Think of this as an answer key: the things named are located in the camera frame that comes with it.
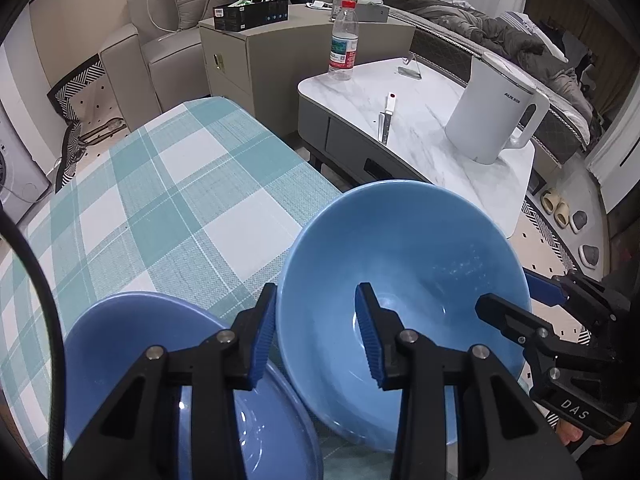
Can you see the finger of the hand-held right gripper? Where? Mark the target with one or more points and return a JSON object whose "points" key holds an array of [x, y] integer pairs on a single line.
{"points": [[505, 315], [542, 287]]}

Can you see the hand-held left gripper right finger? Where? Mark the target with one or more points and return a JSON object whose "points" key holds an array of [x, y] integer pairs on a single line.
{"points": [[367, 340]]}

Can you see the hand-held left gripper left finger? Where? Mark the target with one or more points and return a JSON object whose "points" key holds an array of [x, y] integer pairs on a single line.
{"points": [[265, 340]]}

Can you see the blue bowl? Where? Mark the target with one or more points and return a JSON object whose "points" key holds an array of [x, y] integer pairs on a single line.
{"points": [[415, 260], [125, 340]]}

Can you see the person's right hand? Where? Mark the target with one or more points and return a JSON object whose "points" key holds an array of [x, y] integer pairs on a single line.
{"points": [[570, 432]]}

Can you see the grey slipper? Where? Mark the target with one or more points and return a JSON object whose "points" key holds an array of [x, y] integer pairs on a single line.
{"points": [[580, 221], [589, 256]]}

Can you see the beige slipper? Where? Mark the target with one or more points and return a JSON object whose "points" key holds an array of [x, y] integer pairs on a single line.
{"points": [[562, 215], [549, 201]]}

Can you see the white electric kettle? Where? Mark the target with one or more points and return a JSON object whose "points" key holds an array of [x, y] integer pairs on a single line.
{"points": [[492, 110]]}

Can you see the white marble coffee table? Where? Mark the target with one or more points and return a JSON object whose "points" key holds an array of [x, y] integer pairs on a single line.
{"points": [[430, 110]]}

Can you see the small clear stand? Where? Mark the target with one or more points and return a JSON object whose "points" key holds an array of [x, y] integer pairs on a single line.
{"points": [[410, 70]]}

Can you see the grey blanket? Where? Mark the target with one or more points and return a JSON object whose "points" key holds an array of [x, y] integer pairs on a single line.
{"points": [[480, 30]]}

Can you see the grey side cabinet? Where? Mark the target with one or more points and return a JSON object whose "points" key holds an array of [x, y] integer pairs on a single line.
{"points": [[250, 70]]}

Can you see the clear water bottle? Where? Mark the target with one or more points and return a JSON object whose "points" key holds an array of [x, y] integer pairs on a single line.
{"points": [[344, 42]]}

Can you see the black white patterned cushion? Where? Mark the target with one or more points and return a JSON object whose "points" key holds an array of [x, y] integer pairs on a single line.
{"points": [[80, 105]]}

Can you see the white washing machine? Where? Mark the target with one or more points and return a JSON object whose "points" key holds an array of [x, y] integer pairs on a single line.
{"points": [[15, 170]]}

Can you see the grey sofa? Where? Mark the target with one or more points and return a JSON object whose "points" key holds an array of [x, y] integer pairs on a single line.
{"points": [[125, 60]]}

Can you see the grey flat box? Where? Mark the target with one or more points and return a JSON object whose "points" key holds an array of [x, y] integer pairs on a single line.
{"points": [[370, 11]]}

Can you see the black box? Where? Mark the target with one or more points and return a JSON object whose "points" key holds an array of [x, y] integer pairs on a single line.
{"points": [[250, 12]]}

